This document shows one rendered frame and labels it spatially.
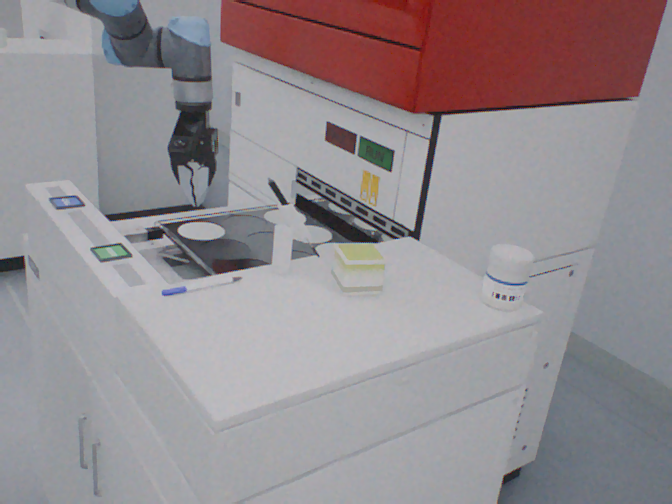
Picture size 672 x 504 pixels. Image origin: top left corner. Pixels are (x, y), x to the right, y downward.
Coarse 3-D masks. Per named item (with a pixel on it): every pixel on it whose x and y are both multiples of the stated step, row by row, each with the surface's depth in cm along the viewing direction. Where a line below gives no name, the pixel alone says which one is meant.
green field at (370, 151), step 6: (360, 144) 149; (366, 144) 147; (372, 144) 146; (360, 150) 149; (366, 150) 148; (372, 150) 146; (378, 150) 144; (384, 150) 143; (366, 156) 148; (372, 156) 146; (378, 156) 145; (384, 156) 143; (390, 156) 141; (378, 162) 145; (384, 162) 143; (390, 162) 142
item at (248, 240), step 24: (216, 216) 156; (240, 216) 158; (264, 216) 160; (192, 240) 143; (216, 240) 144; (240, 240) 145; (264, 240) 147; (336, 240) 151; (216, 264) 133; (240, 264) 135; (264, 264) 136
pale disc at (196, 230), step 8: (184, 224) 150; (192, 224) 151; (200, 224) 151; (208, 224) 152; (216, 224) 152; (184, 232) 146; (192, 232) 146; (200, 232) 147; (208, 232) 147; (216, 232) 148
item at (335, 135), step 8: (328, 128) 158; (336, 128) 156; (328, 136) 159; (336, 136) 156; (344, 136) 153; (352, 136) 151; (336, 144) 157; (344, 144) 154; (352, 144) 151; (352, 152) 152
